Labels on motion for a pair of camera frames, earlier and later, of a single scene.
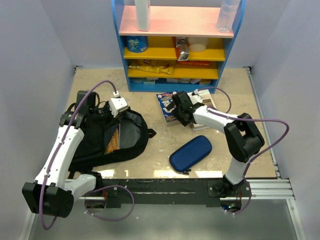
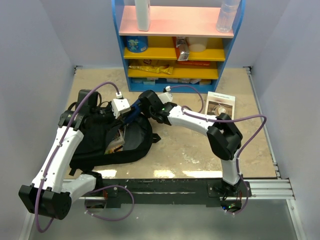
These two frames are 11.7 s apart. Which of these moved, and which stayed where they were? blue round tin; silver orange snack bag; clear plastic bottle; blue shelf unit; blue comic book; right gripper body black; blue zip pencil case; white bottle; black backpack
Moved: blue zip pencil case; right gripper body black; blue comic book
Stayed: white bottle; blue round tin; black backpack; clear plastic bottle; silver orange snack bag; blue shelf unit
